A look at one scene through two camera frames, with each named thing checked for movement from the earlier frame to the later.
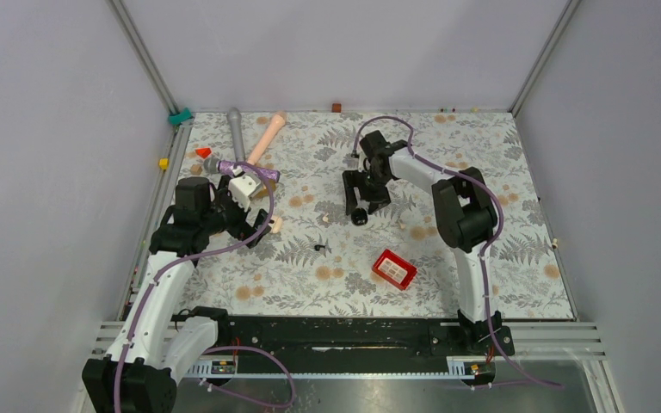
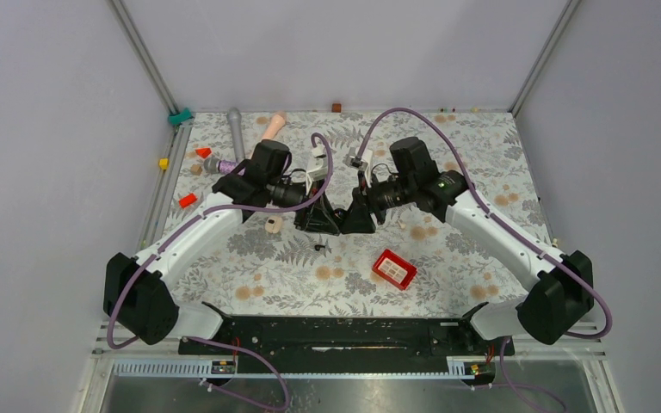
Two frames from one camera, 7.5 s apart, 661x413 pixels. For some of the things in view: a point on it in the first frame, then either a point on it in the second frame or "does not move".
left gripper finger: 253,243 → 301,218
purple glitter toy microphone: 227,167 does not move
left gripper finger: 260,220 → 323,218
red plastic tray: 394,269 does not move
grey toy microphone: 235,118 does not move
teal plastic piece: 176,119 does not move
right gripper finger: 351,179 → 359,219
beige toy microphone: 279,120 does not move
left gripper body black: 230,216 → 315,187
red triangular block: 203,152 does not move
